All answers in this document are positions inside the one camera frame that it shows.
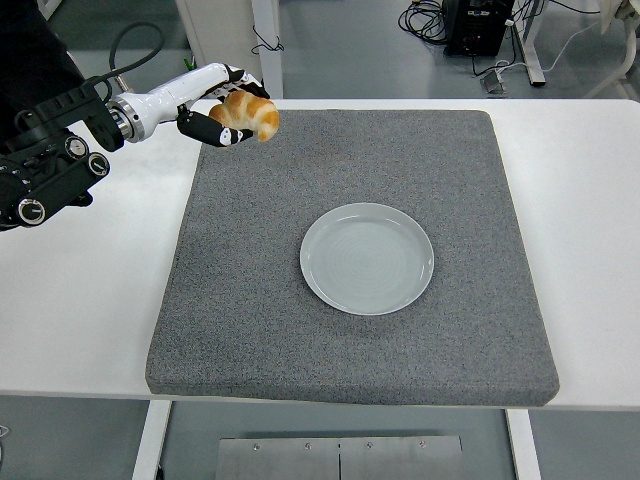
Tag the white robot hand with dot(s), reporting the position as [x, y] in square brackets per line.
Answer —
[170, 97]

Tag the golden croissant bread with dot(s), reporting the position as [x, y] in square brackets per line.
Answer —
[255, 112]

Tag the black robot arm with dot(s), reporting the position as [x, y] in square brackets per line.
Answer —
[50, 170]

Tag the pale grey round plate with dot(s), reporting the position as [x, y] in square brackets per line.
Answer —
[367, 260]

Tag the grey metal plate with screws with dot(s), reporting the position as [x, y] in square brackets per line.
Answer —
[340, 457]

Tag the small green object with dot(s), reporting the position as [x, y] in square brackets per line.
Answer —
[189, 63]

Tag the person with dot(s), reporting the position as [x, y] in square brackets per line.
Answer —
[30, 50]

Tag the grey felt mat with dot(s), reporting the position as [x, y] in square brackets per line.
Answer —
[350, 350]

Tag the black computer case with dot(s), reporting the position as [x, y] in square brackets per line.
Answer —
[475, 30]

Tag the grey floor pedal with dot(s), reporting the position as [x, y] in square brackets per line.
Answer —
[495, 85]

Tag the white table leg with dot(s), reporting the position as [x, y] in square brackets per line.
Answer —
[150, 440]
[524, 445]

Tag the white chair base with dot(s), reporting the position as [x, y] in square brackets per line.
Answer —
[629, 55]

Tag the white desk frame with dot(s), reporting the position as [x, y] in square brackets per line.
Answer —
[230, 30]

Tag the white desk foot post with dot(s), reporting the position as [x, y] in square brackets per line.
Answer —
[532, 55]

